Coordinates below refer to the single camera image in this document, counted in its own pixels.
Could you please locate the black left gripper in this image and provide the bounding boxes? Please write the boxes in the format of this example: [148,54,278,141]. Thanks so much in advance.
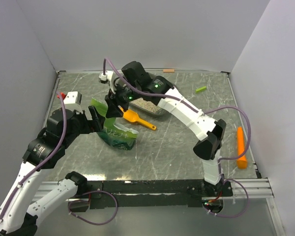
[61,105,105,148]

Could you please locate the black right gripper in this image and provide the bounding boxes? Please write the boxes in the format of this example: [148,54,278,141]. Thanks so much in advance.
[105,81,141,119]

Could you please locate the yellow plastic scoop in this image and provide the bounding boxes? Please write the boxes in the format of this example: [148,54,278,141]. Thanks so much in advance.
[120,107,156,131]

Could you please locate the green litter bag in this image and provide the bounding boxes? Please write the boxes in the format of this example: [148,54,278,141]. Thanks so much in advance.
[90,98,139,150]

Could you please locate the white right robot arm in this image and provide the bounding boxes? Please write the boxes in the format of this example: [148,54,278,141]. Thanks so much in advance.
[99,61,226,196]

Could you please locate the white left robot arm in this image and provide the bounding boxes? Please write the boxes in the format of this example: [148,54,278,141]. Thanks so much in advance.
[0,106,105,236]

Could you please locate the beige cat litter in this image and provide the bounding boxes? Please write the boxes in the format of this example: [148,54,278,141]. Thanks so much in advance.
[131,98,162,114]

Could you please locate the dark grey litter box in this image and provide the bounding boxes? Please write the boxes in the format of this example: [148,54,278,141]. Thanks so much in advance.
[129,98,167,117]

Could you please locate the small orange block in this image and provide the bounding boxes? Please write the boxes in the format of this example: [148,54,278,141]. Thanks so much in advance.
[163,69,175,73]

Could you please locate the small green block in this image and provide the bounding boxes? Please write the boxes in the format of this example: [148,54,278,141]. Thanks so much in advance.
[196,86,207,93]

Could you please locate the orange plastic carrot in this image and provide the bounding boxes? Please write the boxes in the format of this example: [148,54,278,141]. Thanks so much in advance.
[236,127,248,169]

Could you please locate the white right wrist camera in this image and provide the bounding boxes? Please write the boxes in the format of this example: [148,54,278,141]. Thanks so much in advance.
[98,70,115,84]

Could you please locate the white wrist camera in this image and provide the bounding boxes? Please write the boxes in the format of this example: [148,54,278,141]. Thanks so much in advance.
[60,91,83,113]
[98,70,115,84]

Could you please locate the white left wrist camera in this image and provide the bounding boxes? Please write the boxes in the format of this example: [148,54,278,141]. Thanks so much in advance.
[60,91,83,113]

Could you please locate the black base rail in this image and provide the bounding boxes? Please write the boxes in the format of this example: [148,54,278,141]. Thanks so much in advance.
[70,179,233,212]

